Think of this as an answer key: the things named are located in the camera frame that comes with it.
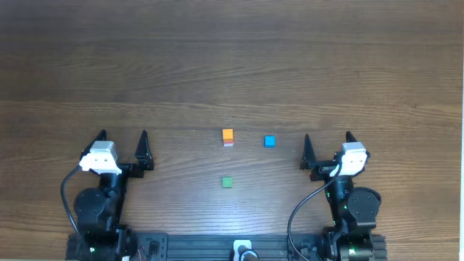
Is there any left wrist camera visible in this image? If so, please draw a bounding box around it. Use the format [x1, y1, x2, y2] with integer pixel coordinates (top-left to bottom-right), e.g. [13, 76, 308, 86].
[78, 140, 123, 176]

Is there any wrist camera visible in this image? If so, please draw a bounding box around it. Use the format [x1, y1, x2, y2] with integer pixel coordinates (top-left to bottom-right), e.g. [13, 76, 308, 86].
[78, 140, 123, 176]
[328, 141, 368, 178]

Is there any black cable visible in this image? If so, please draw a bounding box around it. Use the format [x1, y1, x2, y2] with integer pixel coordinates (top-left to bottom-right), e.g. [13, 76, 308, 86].
[59, 165, 92, 257]
[286, 165, 342, 261]

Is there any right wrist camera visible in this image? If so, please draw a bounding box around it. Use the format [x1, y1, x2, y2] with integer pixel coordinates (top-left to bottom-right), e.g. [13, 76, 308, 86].
[328, 141, 368, 178]

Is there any mounting rail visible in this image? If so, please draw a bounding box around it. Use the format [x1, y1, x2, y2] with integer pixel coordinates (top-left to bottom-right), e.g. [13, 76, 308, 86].
[67, 232, 389, 261]

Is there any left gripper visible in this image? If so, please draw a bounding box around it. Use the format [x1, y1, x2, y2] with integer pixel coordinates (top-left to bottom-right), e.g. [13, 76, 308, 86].
[80, 128, 155, 179]

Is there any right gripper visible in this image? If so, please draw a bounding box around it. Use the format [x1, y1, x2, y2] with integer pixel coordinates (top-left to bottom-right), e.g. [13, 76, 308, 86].
[299, 130, 360, 183]

